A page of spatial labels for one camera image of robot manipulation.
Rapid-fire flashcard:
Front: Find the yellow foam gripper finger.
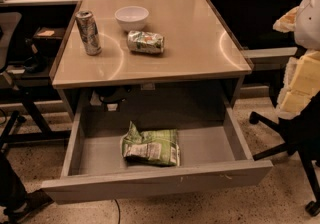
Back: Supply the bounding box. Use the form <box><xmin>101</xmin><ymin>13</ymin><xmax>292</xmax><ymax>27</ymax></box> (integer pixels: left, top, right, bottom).
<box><xmin>273</xmin><ymin>7</ymin><xmax>298</xmax><ymax>33</ymax></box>
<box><xmin>276</xmin><ymin>50</ymin><xmax>320</xmax><ymax>119</ymax></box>

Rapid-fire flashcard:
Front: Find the green jalapeno chip bag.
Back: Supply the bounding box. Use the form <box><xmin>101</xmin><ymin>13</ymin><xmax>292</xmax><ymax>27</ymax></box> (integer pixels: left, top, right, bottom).
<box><xmin>121</xmin><ymin>122</ymin><xmax>180</xmax><ymax>167</ymax></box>

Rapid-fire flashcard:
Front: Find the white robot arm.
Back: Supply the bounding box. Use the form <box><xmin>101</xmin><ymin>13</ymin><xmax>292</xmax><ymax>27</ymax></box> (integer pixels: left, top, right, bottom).
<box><xmin>273</xmin><ymin>0</ymin><xmax>320</xmax><ymax>120</ymax></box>

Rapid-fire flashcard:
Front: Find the crumpled green snack bag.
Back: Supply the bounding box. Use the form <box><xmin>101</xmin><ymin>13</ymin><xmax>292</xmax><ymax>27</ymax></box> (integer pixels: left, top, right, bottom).
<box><xmin>127</xmin><ymin>31</ymin><xmax>164</xmax><ymax>54</ymax></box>

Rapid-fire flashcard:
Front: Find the grey counter cabinet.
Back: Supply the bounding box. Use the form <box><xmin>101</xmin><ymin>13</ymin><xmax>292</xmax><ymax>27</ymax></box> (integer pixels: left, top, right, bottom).
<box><xmin>51</xmin><ymin>0</ymin><xmax>252</xmax><ymax>116</ymax></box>

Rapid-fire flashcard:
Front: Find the grey open drawer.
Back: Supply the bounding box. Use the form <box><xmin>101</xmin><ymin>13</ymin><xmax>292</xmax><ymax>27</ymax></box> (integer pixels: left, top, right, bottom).
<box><xmin>42</xmin><ymin>99</ymin><xmax>272</xmax><ymax>204</ymax></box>

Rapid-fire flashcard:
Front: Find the black office chair right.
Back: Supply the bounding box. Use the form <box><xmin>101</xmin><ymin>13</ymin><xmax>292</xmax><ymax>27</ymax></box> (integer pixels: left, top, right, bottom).
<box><xmin>249</xmin><ymin>92</ymin><xmax>320</xmax><ymax>216</ymax></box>

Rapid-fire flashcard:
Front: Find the black office chair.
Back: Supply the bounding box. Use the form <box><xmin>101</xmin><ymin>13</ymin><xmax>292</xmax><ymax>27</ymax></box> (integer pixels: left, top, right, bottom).
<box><xmin>0</xmin><ymin>12</ymin><xmax>22</xmax><ymax>149</ymax></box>
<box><xmin>249</xmin><ymin>92</ymin><xmax>320</xmax><ymax>216</ymax></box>

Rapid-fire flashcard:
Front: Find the white ceramic bowl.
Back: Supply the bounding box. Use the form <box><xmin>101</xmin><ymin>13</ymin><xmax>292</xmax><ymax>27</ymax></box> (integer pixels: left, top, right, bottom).
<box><xmin>115</xmin><ymin>6</ymin><xmax>149</xmax><ymax>32</ymax></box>

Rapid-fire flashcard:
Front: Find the tall silver drink can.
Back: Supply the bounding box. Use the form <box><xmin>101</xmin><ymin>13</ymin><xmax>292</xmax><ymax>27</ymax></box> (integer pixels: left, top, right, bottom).
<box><xmin>75</xmin><ymin>11</ymin><xmax>102</xmax><ymax>56</ymax></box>

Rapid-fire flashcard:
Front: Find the black office chair left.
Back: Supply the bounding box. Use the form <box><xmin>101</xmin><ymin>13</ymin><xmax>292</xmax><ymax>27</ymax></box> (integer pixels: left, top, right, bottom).
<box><xmin>0</xmin><ymin>12</ymin><xmax>22</xmax><ymax>149</ymax></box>

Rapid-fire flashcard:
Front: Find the black shoe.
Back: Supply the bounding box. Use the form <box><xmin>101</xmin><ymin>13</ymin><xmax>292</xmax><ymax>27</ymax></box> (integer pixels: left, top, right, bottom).
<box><xmin>3</xmin><ymin>189</ymin><xmax>53</xmax><ymax>224</ymax></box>

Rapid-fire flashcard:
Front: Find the black floor cable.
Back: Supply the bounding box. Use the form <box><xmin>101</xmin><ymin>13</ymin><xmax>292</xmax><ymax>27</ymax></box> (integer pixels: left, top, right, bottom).
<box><xmin>114</xmin><ymin>199</ymin><xmax>122</xmax><ymax>224</ymax></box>

